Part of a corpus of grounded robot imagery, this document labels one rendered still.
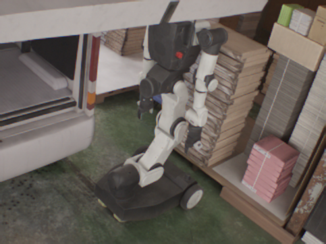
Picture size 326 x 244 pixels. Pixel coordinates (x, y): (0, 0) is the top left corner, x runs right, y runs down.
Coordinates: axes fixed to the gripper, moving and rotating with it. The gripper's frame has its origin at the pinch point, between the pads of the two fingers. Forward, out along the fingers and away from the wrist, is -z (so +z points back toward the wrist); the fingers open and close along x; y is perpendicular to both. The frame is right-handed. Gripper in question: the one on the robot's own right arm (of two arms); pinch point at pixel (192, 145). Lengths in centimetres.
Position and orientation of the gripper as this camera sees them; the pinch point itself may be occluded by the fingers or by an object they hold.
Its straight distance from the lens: 280.1
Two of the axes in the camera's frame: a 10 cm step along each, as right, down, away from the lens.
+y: -7.0, -5.0, 5.1
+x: 7.1, -4.1, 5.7
